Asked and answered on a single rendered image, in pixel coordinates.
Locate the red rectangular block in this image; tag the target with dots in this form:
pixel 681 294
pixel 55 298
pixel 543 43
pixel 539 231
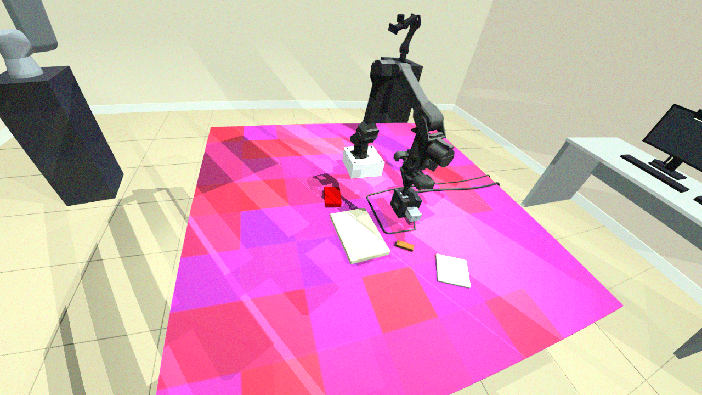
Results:
pixel 332 197

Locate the tan rectangular block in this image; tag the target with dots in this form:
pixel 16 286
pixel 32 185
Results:
pixel 404 245

